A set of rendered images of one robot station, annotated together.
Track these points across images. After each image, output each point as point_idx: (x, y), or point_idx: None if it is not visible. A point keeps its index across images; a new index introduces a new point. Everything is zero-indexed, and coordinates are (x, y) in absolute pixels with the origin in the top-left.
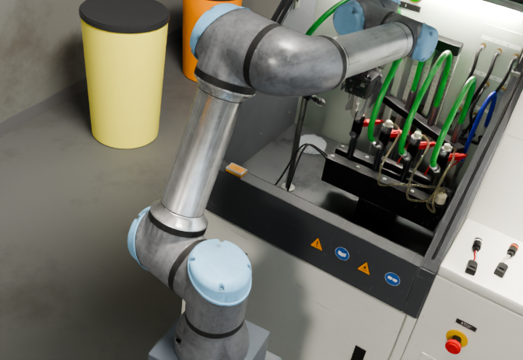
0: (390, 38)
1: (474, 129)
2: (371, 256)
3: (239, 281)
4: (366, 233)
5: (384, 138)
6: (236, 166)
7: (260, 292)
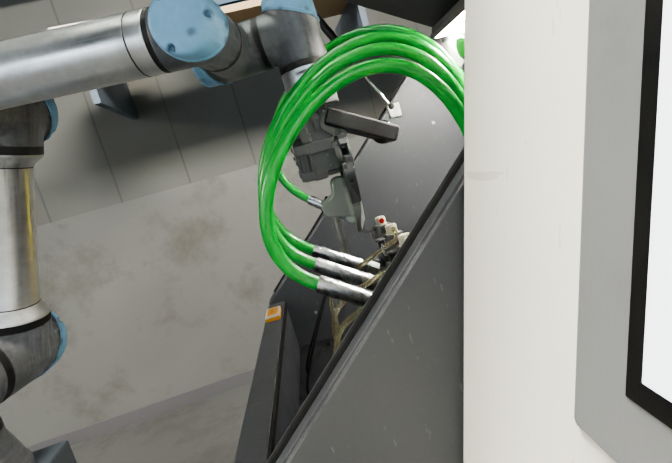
0: (71, 27)
1: None
2: None
3: None
4: (257, 430)
5: (389, 258)
6: (274, 309)
7: None
